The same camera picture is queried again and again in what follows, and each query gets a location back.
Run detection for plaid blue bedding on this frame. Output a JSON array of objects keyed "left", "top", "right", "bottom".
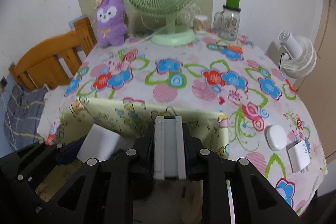
[{"left": 3, "top": 85, "right": 48, "bottom": 150}]

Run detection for cotton swab container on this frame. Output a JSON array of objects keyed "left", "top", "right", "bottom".
[{"left": 193, "top": 15, "right": 208, "bottom": 34}]

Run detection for beige cartoon backboard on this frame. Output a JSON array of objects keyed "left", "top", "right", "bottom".
[{"left": 78, "top": 0, "right": 213, "bottom": 35}]

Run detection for white standing fan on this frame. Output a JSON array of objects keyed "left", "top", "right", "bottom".
[{"left": 278, "top": 31, "right": 317, "bottom": 79}]

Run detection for wooden chair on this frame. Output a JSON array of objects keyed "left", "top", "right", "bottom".
[{"left": 9, "top": 17, "right": 97, "bottom": 90}]

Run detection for floral tablecloth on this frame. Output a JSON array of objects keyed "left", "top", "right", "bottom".
[{"left": 57, "top": 33, "right": 327, "bottom": 214}]

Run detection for beige door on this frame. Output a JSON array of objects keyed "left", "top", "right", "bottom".
[{"left": 294, "top": 0, "right": 336, "bottom": 163}]

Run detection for purple plush bunny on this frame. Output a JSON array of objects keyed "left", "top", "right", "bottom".
[{"left": 96, "top": 0, "right": 127, "bottom": 48}]

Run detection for yellow cartoon storage box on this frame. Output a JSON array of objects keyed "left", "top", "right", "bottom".
[{"left": 35, "top": 97, "right": 231, "bottom": 204}]

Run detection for orange scissors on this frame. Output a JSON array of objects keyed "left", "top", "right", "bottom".
[{"left": 221, "top": 46, "right": 243, "bottom": 55}]

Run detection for white earbud case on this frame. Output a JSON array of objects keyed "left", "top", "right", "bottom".
[{"left": 265, "top": 124, "right": 287, "bottom": 151}]

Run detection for white 45W charger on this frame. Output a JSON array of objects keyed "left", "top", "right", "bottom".
[{"left": 287, "top": 140, "right": 310, "bottom": 173}]

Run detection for white square charger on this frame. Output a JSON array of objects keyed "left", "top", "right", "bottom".
[{"left": 76, "top": 124, "right": 123, "bottom": 162}]

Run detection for white remote control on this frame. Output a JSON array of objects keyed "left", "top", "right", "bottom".
[{"left": 154, "top": 116, "right": 187, "bottom": 181}]

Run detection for glass jar green lid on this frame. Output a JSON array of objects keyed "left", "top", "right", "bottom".
[{"left": 213, "top": 0, "right": 241, "bottom": 41}]

